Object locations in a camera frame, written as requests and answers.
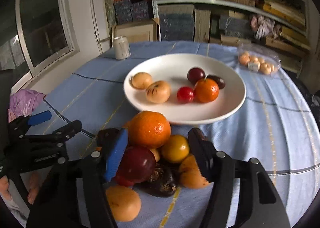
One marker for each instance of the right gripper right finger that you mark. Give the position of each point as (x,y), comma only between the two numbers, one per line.
(259,203)

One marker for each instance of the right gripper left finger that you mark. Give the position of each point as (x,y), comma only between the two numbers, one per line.
(78,185)

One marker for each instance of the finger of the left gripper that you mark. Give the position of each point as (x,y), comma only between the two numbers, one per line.
(40,118)
(24,153)

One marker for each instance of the yellow striped apple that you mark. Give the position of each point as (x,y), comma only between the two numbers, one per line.
(190,175)

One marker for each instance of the dark red apple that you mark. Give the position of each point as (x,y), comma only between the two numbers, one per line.
(137,164)

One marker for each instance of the yellow orange small fruit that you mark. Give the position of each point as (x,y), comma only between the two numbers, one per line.
(176,149)

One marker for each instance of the large orange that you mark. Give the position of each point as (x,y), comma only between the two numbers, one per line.
(149,129)

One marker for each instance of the pale yellow round fruit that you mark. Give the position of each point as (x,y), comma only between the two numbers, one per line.
(141,80)

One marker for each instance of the dark red plum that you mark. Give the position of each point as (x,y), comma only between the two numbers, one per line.
(195,74)

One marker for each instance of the purple cloth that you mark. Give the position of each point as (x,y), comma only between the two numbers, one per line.
(23,103)

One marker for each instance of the white drink can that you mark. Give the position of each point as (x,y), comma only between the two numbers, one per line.
(121,47)

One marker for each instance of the dark plum on plate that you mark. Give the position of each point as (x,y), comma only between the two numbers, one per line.
(220,81)

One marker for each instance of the small orange mandarin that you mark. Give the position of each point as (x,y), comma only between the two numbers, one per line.
(206,91)

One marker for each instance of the small red tomato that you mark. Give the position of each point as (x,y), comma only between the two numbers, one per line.
(185,95)

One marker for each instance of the pale striped peach fruit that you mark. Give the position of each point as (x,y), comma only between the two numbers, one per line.
(158,92)

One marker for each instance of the clear plastic fruit package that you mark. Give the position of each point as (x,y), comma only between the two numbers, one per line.
(258,59)

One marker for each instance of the white oval plate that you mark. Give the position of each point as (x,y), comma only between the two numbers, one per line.
(173,68)

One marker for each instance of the crumpled pink cloth on shelf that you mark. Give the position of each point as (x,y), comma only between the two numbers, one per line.
(263,26)

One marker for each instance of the white metal shelf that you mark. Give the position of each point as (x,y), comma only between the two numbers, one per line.
(203,20)

